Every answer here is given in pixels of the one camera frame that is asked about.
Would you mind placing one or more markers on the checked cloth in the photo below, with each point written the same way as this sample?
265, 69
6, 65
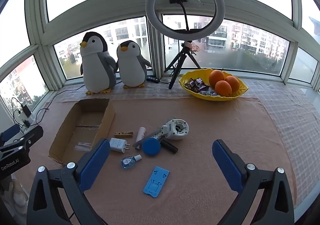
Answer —
287, 105

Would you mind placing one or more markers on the white window frame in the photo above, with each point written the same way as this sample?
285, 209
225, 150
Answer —
37, 27

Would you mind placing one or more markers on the large penguin plush toy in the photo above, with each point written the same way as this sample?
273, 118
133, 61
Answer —
96, 65

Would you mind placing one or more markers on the pile of blue-white wrapped candies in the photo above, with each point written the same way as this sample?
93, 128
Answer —
208, 93

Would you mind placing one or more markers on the black tripod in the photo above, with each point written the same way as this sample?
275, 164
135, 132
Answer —
183, 52

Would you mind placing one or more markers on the black phone holder clamp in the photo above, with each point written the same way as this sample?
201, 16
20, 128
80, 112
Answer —
178, 0

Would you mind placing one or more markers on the wooden clothespin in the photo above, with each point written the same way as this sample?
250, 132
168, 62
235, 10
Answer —
123, 134

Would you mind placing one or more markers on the yellow fruit bowl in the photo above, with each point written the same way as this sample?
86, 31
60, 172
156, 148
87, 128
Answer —
190, 91

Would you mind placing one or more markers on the patterned tube with grey cap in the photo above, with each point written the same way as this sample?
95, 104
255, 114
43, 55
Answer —
156, 136

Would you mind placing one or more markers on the small penguin plush toy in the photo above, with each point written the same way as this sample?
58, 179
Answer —
131, 65

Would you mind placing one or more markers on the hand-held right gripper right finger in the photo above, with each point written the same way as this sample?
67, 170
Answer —
227, 165

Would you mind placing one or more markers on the white pink tube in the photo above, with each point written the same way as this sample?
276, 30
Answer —
140, 135

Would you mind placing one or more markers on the blue eye drop bottle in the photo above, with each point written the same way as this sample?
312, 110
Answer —
128, 161

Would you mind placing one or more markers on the cardboard box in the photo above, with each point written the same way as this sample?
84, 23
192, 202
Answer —
80, 135

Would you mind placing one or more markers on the white charger plug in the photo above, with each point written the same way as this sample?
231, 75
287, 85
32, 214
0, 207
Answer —
117, 144

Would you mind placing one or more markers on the white power strip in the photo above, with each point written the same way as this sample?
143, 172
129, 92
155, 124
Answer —
28, 121

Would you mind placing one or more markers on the black charger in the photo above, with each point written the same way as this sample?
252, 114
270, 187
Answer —
25, 110

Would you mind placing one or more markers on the blue phone stand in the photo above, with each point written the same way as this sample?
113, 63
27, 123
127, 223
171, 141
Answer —
156, 181

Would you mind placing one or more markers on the pile of purple wrapped candies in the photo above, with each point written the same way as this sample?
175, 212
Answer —
196, 84

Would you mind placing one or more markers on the black cylinder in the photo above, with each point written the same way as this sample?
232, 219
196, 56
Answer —
169, 146

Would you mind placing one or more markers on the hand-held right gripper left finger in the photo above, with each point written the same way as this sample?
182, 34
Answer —
95, 162

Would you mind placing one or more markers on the white plug-in device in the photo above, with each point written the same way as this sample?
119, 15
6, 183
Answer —
176, 128

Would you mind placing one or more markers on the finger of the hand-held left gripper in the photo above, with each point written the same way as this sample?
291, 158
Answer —
10, 132
30, 138

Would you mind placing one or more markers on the blue round lid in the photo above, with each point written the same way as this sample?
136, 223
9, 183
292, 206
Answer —
151, 147

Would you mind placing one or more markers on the orange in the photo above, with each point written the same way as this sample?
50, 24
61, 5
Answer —
223, 88
233, 83
217, 77

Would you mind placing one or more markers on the pink blanket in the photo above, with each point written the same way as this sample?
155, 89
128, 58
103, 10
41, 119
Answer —
200, 127

